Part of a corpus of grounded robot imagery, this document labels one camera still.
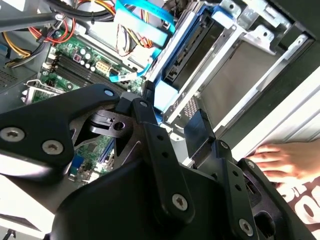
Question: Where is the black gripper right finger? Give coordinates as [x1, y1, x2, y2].
[183, 108, 291, 239]

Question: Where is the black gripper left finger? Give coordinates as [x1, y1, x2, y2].
[0, 79, 196, 220]

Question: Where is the person's bare hand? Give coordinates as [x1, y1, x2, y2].
[245, 139, 320, 186]

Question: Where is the blue data wire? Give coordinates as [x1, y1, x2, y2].
[108, 0, 176, 83]

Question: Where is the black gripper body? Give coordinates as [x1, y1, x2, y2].
[44, 158, 316, 240]

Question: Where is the red yellow power wire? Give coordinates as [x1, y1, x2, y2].
[76, 0, 114, 16]

